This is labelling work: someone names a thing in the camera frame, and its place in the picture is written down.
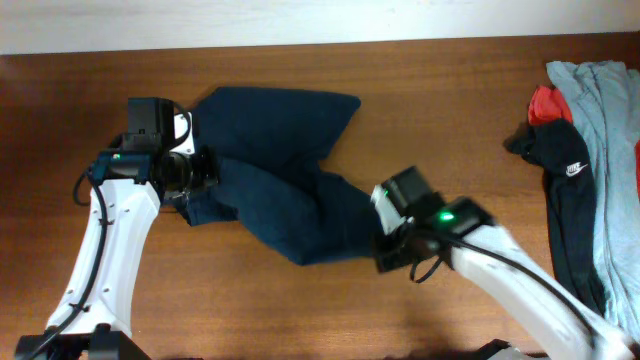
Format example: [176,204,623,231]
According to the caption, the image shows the navy blue shorts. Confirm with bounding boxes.
[173,87,382,266]

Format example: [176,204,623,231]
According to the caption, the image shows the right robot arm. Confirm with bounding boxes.
[371,167,639,359]

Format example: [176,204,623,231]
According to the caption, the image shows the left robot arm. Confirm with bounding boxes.
[14,97,219,359]

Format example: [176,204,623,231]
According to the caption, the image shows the black nike garment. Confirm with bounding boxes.
[503,118,606,315]

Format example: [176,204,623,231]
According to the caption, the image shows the red garment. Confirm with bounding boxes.
[527,86,573,126]

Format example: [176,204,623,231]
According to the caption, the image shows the light grey t-shirt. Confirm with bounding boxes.
[546,61,639,340]

